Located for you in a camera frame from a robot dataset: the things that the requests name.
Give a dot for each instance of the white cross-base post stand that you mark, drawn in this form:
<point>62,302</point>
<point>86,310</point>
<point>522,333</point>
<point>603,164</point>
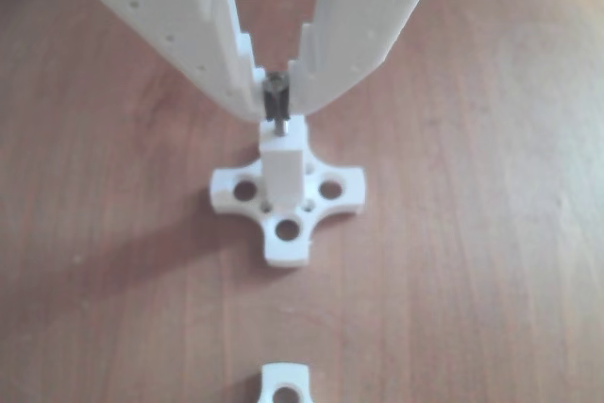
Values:
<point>283,167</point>
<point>271,374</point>

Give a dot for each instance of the long metal screw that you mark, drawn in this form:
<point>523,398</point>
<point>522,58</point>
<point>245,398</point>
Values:
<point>282,128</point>

